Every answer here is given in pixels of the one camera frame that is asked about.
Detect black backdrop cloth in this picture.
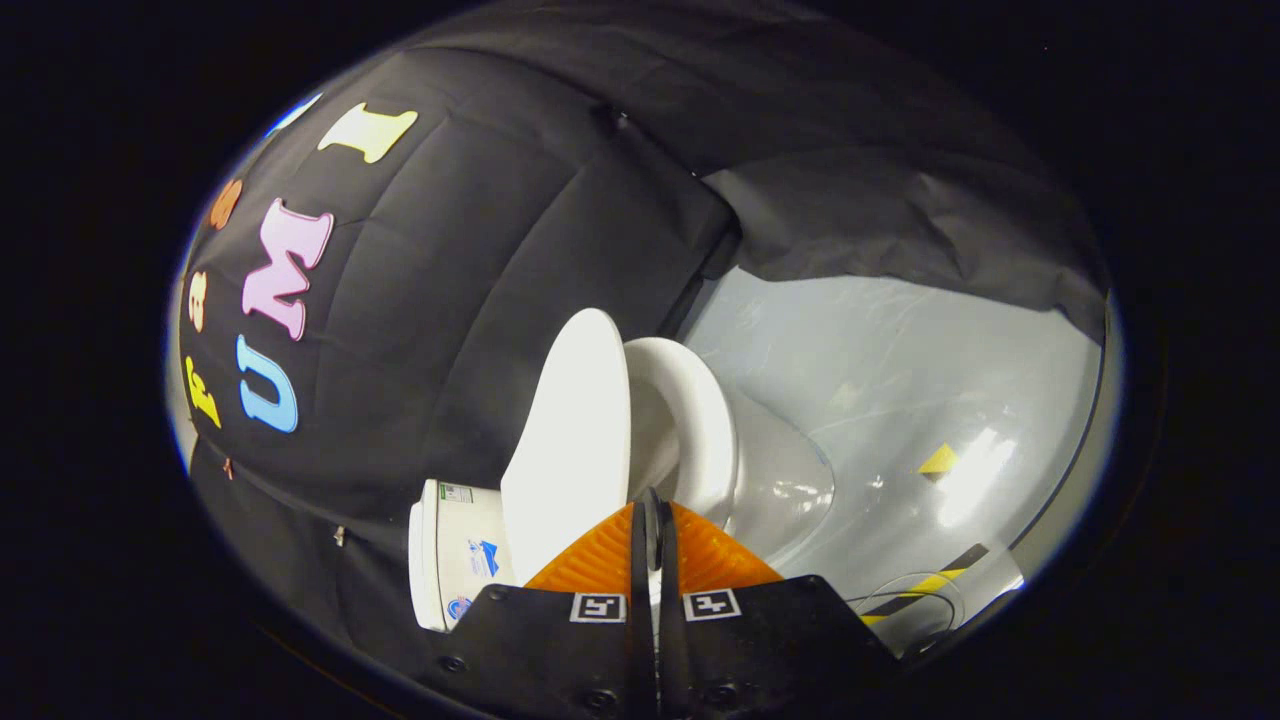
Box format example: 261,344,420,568
178,0,1109,691

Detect white toilet tank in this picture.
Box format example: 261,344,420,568
407,479,517,633

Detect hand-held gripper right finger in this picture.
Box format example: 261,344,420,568
658,500,901,720

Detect thin black cable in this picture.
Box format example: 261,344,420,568
848,571,967,658

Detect white toilet lid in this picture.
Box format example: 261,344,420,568
499,308,634,587

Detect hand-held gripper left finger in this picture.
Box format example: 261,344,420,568
420,490,658,720

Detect yellow black striped floor tape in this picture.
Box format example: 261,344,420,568
858,543,991,627

